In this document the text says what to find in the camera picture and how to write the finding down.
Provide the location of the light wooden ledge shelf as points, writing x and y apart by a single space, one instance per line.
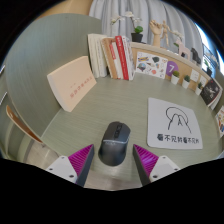
150 48

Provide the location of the white orchid in black pot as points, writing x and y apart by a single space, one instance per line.
137 36

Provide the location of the red-spined white book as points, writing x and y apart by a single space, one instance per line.
121 56

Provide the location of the black wooden horse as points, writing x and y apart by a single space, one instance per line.
196 56

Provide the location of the pink wooden horse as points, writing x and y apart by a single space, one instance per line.
183 51

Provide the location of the white printed mouse pad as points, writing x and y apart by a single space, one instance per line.
173 133

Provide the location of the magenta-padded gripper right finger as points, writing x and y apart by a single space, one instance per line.
147 161

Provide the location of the dark-framed window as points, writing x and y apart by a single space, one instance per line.
208 46

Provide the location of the peach-coloured book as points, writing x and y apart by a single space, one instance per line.
71 83

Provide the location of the small plant in white pot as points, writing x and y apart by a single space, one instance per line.
175 80
186 84
198 90

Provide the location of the white orchid behind horse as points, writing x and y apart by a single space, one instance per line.
178 36

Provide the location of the wooden hand model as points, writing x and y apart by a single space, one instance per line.
156 31

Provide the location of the thick white book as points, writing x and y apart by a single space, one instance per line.
96 55

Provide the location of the grey pleated curtain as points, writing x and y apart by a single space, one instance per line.
150 10

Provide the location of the dark grey computer mouse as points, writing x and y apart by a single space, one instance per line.
114 145

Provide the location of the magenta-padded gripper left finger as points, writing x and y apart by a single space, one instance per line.
79 160

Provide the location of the tan brown book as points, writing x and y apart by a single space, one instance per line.
109 58

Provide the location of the white orchid in dark pot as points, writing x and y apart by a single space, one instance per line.
208 70

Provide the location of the white wall switch plate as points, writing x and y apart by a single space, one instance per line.
203 80

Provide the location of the round purple number sticker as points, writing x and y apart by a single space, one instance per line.
171 68

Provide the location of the white wall socket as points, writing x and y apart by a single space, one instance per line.
194 75

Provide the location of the wooden chair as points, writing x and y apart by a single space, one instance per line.
20 125

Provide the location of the white book under black book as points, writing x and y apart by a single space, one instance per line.
217 101

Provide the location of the black-cover book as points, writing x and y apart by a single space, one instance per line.
210 92

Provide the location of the white sticker sheet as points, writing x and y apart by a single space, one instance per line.
151 65

